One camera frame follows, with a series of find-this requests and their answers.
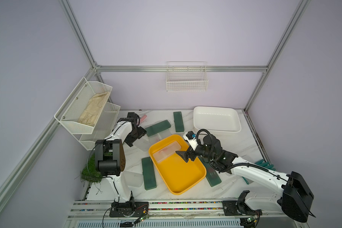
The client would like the green pencil case back upright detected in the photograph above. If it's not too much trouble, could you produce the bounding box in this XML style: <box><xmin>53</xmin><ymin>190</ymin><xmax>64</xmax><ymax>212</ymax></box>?
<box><xmin>173</xmin><ymin>111</ymin><xmax>184</xmax><ymax>133</ymax></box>

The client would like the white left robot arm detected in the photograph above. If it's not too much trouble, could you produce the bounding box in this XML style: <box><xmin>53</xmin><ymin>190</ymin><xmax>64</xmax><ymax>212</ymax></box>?
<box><xmin>94</xmin><ymin>112</ymin><xmax>149</xmax><ymax>218</ymax></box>

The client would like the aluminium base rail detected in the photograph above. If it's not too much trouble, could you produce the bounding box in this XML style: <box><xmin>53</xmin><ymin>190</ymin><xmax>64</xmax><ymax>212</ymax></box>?
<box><xmin>64</xmin><ymin>199</ymin><xmax>308</xmax><ymax>228</ymax></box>

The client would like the green artificial grass mat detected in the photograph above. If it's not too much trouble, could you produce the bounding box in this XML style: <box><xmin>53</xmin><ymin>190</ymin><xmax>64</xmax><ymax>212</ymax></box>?
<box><xmin>80</xmin><ymin>154</ymin><xmax>103</xmax><ymax>183</ymax></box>

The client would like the green pencil case front right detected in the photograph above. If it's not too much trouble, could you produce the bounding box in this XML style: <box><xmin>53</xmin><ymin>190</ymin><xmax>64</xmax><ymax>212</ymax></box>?
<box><xmin>199</xmin><ymin>157</ymin><xmax>222</xmax><ymax>188</ymax></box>

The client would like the purple pink garden trowel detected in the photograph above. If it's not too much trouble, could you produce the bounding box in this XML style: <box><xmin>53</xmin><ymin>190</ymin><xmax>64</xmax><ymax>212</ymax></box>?
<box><xmin>139</xmin><ymin>115</ymin><xmax>147</xmax><ymax>124</ymax></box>

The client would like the green pencil case back angled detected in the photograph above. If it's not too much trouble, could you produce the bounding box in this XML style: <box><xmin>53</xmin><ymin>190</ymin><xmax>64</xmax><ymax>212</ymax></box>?
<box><xmin>145</xmin><ymin>120</ymin><xmax>171</xmax><ymax>137</ymax></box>

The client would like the clear pencil case under green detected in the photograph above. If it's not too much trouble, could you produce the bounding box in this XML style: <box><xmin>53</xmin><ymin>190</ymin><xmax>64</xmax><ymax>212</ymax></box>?
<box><xmin>148</xmin><ymin>129</ymin><xmax>172</xmax><ymax>145</ymax></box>

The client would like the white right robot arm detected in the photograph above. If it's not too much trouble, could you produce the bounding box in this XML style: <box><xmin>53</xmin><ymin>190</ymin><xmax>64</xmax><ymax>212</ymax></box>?
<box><xmin>177</xmin><ymin>130</ymin><xmax>314</xmax><ymax>223</ymax></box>

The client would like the white mesh two-tier shelf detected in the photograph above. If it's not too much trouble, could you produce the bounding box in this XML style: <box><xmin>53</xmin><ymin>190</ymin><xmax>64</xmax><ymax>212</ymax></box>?
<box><xmin>54</xmin><ymin>78</ymin><xmax>121</xmax><ymax>151</ymax></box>

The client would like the yellow plastic tray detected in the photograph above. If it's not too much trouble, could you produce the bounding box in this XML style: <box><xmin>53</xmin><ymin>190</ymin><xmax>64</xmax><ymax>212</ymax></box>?
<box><xmin>148</xmin><ymin>135</ymin><xmax>207</xmax><ymax>195</ymax></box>

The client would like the white wire wall basket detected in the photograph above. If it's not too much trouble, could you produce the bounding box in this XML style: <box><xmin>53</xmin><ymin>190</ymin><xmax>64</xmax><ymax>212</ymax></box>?
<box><xmin>166</xmin><ymin>61</ymin><xmax>209</xmax><ymax>92</ymax></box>

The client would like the green pencil case front left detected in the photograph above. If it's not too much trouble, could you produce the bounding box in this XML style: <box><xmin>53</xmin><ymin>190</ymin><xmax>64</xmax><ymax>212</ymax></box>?
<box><xmin>141</xmin><ymin>157</ymin><xmax>157</xmax><ymax>191</ymax></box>

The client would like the clear pencil case pink pen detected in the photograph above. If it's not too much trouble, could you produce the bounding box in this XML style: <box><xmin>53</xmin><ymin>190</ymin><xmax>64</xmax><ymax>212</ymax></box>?
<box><xmin>153</xmin><ymin>141</ymin><xmax>181</xmax><ymax>163</ymax></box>

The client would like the white plastic storage box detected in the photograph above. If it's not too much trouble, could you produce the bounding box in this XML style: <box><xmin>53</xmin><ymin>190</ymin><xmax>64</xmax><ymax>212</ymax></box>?
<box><xmin>193</xmin><ymin>106</ymin><xmax>242</xmax><ymax>134</ymax></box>

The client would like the beige cloth in shelf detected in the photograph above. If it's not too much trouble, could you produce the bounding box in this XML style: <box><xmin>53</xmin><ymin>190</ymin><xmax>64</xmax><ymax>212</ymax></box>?
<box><xmin>78</xmin><ymin>91</ymin><xmax>110</xmax><ymax>127</ymax></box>

